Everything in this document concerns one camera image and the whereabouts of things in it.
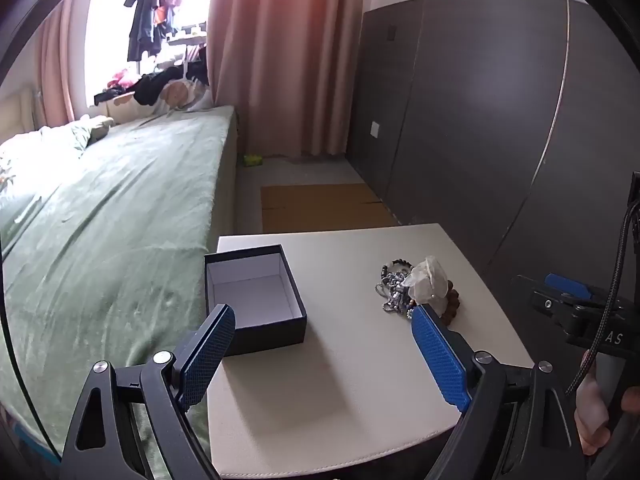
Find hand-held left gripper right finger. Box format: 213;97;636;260
410;303;590;480

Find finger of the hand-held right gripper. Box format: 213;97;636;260
516;273;595;312

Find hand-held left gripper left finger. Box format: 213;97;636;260
59;303;237;480

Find dark blue jewelry box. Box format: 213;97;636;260
204;244;307;357

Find brown wooden bead bracelet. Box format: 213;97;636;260
440;280;462;317

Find teal marbled bead bracelet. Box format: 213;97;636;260
376;280;418;317

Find person's right hand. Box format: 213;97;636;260
574;349;640;457

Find bed with green blanket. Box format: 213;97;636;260
0;105;238;466

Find brown cardboard sheet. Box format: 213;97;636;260
261;183;401;234

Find dark grey wardrobe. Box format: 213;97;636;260
347;0;640;361

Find crumpled green quilt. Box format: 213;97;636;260
67;115;116;151

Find pile of clothes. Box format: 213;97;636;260
92;60;208;111

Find wide pink curtain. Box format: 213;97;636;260
207;0;363;158

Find beige padded headboard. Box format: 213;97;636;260
0;85;37;146

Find narrow pink curtain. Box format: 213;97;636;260
35;0;76;128

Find hanging dark clothes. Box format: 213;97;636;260
124;0;186;63

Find black braided cable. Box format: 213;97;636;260
566;195;640;398

